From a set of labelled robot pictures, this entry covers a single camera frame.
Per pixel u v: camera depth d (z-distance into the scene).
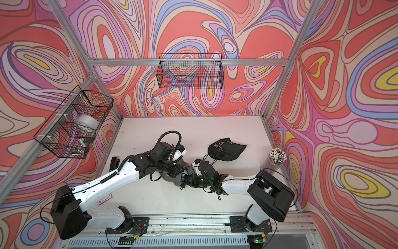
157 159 0.59
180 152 0.70
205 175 0.68
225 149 0.96
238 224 0.73
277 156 0.77
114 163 0.91
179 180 0.76
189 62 0.86
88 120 0.75
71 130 0.78
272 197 0.44
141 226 0.72
